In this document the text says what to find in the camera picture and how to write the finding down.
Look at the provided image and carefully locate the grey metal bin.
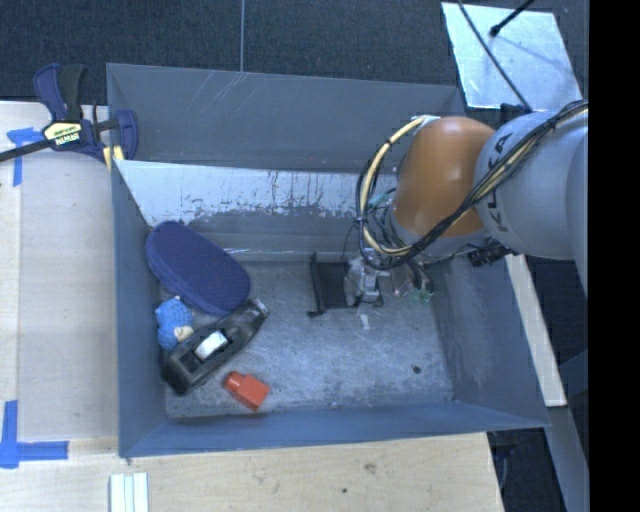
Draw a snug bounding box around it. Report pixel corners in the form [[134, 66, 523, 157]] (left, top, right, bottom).
[[105, 62, 552, 459]]

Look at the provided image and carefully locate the red small block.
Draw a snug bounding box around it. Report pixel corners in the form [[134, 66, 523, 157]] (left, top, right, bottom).
[[222, 370, 272, 413]]

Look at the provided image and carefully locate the black tape dispenser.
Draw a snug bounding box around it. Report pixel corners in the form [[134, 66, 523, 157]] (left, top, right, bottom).
[[161, 297, 271, 397]]

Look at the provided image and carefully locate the dark blue oval pouch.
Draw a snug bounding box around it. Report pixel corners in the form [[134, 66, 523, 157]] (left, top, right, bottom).
[[144, 219, 253, 318]]

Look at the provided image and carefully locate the blue toy animal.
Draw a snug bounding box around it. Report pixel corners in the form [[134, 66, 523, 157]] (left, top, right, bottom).
[[153, 295, 196, 352]]

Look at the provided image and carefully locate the pale wood board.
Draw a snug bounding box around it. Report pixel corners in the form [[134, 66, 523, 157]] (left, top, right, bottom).
[[16, 148, 121, 444]]

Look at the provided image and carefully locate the black flat rectangular frame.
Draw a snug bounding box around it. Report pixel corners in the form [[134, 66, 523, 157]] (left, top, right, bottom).
[[306, 251, 385, 319]]

